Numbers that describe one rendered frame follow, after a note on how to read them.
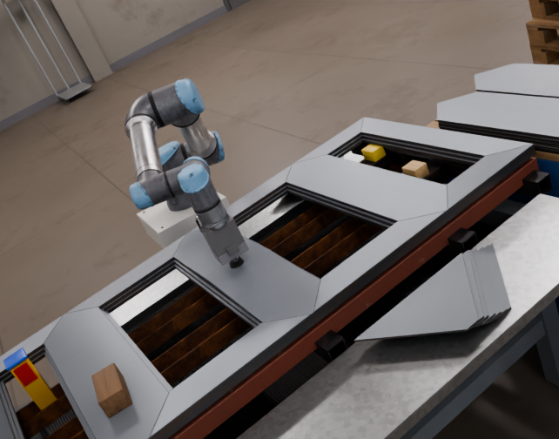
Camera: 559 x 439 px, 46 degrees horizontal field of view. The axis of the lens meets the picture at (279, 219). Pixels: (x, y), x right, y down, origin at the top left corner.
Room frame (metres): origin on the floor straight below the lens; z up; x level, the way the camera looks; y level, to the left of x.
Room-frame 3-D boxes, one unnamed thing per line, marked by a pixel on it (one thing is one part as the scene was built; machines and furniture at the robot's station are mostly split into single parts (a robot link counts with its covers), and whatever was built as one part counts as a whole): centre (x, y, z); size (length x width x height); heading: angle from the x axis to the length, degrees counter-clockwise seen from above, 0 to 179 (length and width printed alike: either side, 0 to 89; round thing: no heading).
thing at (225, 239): (1.57, 0.16, 0.95); 0.10 x 0.09 x 0.16; 15
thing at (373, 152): (2.01, -0.38, 0.79); 0.06 x 0.05 x 0.04; 22
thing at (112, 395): (1.26, 0.51, 0.87); 0.12 x 0.06 x 0.05; 13
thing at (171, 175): (1.69, 0.17, 1.11); 0.11 x 0.11 x 0.08; 89
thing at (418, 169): (1.77, -0.44, 0.79); 0.06 x 0.05 x 0.04; 22
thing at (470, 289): (1.16, -0.28, 0.77); 0.45 x 0.20 x 0.04; 112
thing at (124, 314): (2.14, 0.16, 0.67); 1.30 x 0.20 x 0.03; 112
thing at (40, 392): (1.56, 0.81, 0.78); 0.05 x 0.05 x 0.19; 22
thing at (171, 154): (2.37, 0.28, 0.94); 0.13 x 0.12 x 0.14; 89
